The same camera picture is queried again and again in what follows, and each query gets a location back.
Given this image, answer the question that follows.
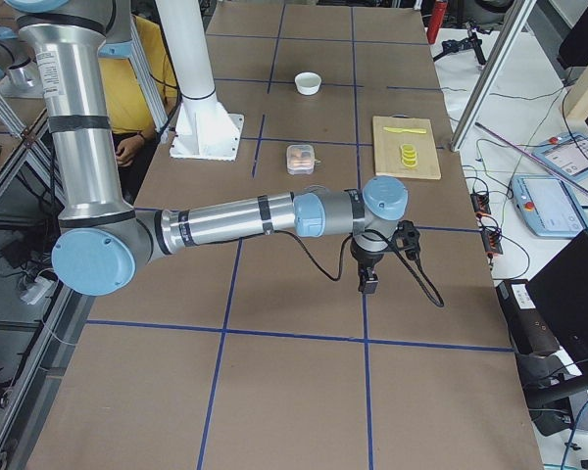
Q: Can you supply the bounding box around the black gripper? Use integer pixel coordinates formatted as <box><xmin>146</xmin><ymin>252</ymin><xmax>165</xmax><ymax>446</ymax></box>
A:
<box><xmin>350</xmin><ymin>240</ymin><xmax>388</xmax><ymax>295</ymax></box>

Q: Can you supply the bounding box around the clear plastic egg box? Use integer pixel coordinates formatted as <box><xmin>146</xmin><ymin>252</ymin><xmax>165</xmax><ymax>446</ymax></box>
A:
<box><xmin>286</xmin><ymin>144</ymin><xmax>316</xmax><ymax>175</ymax></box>

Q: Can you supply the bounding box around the brown egg in box front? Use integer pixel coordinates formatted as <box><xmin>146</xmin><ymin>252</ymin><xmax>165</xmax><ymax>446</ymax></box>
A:
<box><xmin>287</xmin><ymin>161</ymin><xmax>313</xmax><ymax>171</ymax></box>

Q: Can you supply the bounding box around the orange black electronics board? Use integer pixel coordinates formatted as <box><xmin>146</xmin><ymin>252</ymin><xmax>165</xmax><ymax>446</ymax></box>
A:
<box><xmin>469</xmin><ymin>191</ymin><xmax>503</xmax><ymax>259</ymax></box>

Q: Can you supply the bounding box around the bamboo cutting board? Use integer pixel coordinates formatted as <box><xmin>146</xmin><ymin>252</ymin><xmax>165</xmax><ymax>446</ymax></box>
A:
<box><xmin>372</xmin><ymin>116</ymin><xmax>441</xmax><ymax>180</ymax></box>

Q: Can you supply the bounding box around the yellow plastic knife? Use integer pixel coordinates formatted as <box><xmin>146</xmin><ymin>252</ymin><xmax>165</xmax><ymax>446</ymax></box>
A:
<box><xmin>383</xmin><ymin>126</ymin><xmax>427</xmax><ymax>134</ymax></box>

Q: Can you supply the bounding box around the teach pendant near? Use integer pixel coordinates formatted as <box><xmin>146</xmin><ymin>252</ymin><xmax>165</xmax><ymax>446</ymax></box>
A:
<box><xmin>511</xmin><ymin>174</ymin><xmax>588</xmax><ymax>239</ymax></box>

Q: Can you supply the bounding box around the teach pendant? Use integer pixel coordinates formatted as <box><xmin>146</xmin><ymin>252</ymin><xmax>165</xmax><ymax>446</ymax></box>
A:
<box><xmin>511</xmin><ymin>174</ymin><xmax>588</xmax><ymax>239</ymax></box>
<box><xmin>532</xmin><ymin>132</ymin><xmax>588</xmax><ymax>182</ymax></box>

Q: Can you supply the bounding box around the black monitor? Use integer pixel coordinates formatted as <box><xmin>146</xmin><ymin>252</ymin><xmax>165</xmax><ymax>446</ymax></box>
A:
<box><xmin>527</xmin><ymin>230</ymin><xmax>588</xmax><ymax>371</ymax></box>

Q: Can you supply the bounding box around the white bowl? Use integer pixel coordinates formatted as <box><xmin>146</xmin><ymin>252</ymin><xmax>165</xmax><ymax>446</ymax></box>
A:
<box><xmin>294</xmin><ymin>71</ymin><xmax>322</xmax><ymax>96</ymax></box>

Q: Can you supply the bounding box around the teach pendant far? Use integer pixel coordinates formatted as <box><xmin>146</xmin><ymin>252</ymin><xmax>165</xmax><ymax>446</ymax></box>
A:
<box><xmin>532</xmin><ymin>132</ymin><xmax>588</xmax><ymax>182</ymax></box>

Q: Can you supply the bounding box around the grabber stick tool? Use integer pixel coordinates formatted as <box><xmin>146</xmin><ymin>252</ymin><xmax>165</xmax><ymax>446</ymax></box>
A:
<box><xmin>475</xmin><ymin>122</ymin><xmax>588</xmax><ymax>197</ymax></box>

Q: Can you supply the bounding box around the black tripod bar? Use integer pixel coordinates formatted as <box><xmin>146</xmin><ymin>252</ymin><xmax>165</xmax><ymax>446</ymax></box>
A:
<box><xmin>433</xmin><ymin>22</ymin><xmax>493</xmax><ymax>67</ymax></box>

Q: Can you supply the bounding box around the red cylinder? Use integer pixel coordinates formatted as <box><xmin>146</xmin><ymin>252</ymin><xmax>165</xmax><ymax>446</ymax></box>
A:
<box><xmin>426</xmin><ymin>0</ymin><xmax>448</xmax><ymax>44</ymax></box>

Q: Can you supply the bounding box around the person in yellow shirt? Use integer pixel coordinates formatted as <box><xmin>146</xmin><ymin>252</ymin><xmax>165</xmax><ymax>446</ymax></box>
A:
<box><xmin>97</xmin><ymin>13</ymin><xmax>180</xmax><ymax>168</ymax></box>

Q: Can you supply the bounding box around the white power strip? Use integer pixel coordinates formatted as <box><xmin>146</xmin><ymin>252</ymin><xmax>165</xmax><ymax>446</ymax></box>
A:
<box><xmin>20</xmin><ymin>274</ymin><xmax>56</xmax><ymax>306</ymax></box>

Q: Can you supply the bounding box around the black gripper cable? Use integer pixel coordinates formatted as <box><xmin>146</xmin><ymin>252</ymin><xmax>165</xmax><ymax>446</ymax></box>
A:
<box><xmin>267</xmin><ymin>229</ymin><xmax>445</xmax><ymax>308</ymax></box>

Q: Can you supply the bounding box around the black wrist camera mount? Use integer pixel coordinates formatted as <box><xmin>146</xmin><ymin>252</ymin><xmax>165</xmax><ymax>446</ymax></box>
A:
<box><xmin>393</xmin><ymin>220</ymin><xmax>420</xmax><ymax>261</ymax></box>

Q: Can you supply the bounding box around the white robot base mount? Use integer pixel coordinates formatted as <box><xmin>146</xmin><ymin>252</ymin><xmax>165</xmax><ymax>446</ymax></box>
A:
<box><xmin>156</xmin><ymin>0</ymin><xmax>244</xmax><ymax>161</ymax></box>

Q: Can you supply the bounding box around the aluminium frame post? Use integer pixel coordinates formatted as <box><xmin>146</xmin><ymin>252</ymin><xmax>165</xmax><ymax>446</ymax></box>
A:
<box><xmin>449</xmin><ymin>0</ymin><xmax>536</xmax><ymax>152</ymax></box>

